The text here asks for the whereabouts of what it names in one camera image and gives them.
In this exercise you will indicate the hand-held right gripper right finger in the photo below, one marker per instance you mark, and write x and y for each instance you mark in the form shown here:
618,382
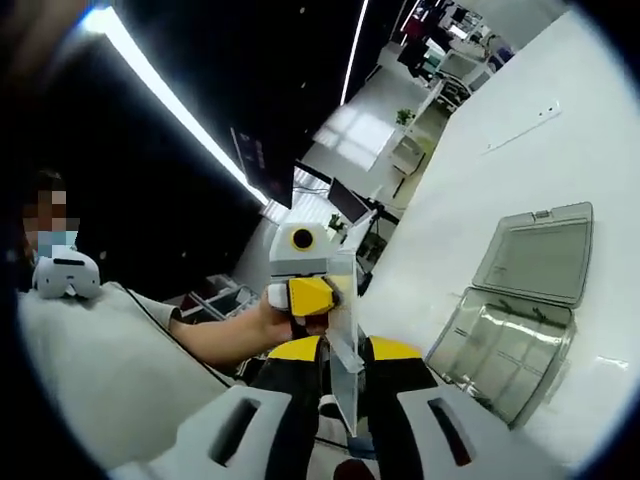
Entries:
395,375

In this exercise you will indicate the operator in white shirt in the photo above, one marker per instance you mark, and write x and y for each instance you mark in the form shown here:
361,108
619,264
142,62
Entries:
100,375

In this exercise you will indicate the person's right hand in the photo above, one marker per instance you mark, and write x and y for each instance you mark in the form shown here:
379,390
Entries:
352,470

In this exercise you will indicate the small potted plant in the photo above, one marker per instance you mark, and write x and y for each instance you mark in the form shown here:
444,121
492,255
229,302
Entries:
336,222

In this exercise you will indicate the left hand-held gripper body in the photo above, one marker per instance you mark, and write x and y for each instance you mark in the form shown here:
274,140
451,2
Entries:
310,260

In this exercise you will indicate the grey transparent guide fixture box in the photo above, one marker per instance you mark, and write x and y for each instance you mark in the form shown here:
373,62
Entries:
535,260

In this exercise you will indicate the person's left hand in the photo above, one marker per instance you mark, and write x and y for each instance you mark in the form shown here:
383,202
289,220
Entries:
285,327

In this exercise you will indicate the dark wall screen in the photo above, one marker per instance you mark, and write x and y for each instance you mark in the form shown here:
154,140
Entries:
262,165

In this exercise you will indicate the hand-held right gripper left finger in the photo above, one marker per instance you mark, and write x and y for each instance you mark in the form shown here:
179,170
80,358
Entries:
287,380

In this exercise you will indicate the seated person in background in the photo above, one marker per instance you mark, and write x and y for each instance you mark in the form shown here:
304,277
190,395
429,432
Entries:
165,327

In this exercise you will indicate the potted green plant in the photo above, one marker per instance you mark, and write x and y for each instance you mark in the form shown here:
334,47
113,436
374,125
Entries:
406,116

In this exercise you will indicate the ceiling light strip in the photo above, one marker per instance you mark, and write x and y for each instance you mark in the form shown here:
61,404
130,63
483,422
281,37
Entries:
355,50
165,96

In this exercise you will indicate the clear plastic divider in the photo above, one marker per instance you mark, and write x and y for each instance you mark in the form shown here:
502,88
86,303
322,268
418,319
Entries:
345,325

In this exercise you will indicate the black computer monitor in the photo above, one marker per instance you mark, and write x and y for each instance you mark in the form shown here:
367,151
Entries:
347,200

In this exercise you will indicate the white chest device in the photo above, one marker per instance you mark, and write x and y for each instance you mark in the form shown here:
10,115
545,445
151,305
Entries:
65,277

